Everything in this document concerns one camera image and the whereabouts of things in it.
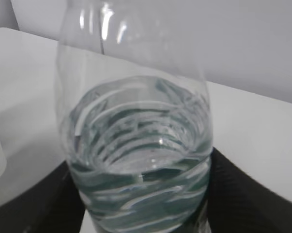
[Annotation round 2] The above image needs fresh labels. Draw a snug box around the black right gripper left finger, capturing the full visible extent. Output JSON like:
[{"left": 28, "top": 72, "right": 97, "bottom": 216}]
[{"left": 0, "top": 162, "right": 85, "bottom": 233}]

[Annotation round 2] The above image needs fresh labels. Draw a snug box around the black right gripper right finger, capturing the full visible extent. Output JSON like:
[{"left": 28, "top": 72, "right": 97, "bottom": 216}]
[{"left": 208, "top": 149, "right": 292, "bottom": 233}]

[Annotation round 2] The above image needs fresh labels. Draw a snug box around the clear water bottle green label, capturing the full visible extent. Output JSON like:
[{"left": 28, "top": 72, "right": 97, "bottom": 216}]
[{"left": 55, "top": 0, "right": 213, "bottom": 233}]

